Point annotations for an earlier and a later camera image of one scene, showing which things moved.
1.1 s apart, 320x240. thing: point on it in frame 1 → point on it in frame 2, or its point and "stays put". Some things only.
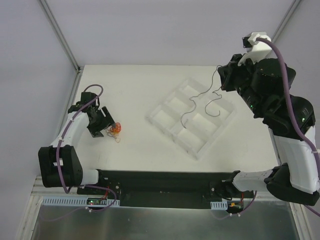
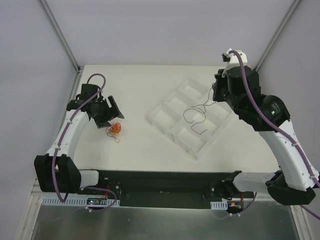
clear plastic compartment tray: (193, 115) stays put
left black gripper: (100, 122) → (107, 113)
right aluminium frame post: (292, 7) stays put
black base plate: (161, 189) stays put
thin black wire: (214, 91) → (194, 107)
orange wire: (117, 128) stays put
